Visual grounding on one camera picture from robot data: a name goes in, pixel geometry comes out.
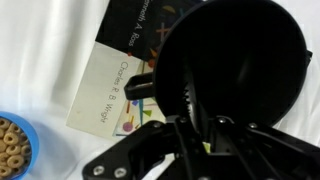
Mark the black and white book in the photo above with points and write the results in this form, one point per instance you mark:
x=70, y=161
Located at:
x=100, y=93

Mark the blue bowl with cereal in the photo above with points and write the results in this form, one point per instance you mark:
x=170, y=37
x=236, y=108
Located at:
x=16, y=146

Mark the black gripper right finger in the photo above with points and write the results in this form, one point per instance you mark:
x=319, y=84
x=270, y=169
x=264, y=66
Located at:
x=266, y=150

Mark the white tablecloth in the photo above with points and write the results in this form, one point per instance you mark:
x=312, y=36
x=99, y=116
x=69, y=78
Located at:
x=43, y=50

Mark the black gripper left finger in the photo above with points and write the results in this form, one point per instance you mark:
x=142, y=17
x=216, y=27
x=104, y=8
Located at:
x=143, y=146

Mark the black cup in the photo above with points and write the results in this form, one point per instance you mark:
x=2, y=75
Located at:
x=240, y=56

